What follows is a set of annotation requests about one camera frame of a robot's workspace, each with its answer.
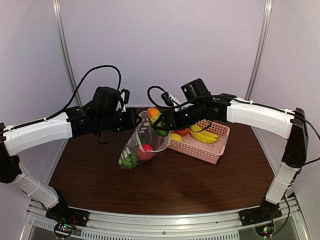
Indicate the pink perforated plastic basket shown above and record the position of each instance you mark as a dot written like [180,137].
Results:
[208,152]

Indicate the right green circuit board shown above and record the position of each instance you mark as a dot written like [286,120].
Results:
[264,230]

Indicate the yellow toy lemon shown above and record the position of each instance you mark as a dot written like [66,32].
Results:
[176,137]

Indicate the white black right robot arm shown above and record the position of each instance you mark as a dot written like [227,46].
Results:
[288,124]

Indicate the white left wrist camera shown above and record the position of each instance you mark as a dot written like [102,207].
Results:
[123,100]

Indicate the red toy apple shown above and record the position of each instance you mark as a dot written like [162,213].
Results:
[145,152]

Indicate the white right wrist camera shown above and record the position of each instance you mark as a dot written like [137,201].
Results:
[170,100]

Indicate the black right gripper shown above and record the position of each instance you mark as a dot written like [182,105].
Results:
[168,116]

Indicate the clear polka dot zip bag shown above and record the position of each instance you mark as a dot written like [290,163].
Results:
[145,130]

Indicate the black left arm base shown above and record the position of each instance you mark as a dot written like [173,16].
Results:
[62,213]

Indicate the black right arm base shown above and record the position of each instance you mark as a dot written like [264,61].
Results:
[265,212]

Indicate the yellow toy banana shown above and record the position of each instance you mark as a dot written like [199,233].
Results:
[202,135]

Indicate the green orange toy mango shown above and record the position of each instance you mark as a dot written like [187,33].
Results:
[153,114]

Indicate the right aluminium corner post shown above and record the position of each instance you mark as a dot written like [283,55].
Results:
[263,37]

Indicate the green striped toy watermelon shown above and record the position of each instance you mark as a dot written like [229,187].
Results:
[128,162]

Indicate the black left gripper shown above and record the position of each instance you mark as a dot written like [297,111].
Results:
[131,122]

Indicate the orange toy fruit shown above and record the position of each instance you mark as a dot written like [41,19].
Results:
[182,132]

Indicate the aluminium corner post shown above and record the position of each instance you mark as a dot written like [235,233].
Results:
[63,43]
[263,37]

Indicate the left green circuit board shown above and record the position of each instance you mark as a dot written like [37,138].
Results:
[62,230]

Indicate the green toy bell pepper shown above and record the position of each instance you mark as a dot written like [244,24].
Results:
[143,141]

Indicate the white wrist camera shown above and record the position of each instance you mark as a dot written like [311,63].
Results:
[170,100]
[123,100]

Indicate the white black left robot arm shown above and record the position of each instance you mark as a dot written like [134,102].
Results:
[107,111]

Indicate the aluminium front rail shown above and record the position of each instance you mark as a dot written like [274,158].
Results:
[221,225]

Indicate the left aluminium corner post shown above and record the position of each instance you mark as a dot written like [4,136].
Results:
[63,43]

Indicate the green circuit board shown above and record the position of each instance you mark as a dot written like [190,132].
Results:
[62,230]
[264,230]

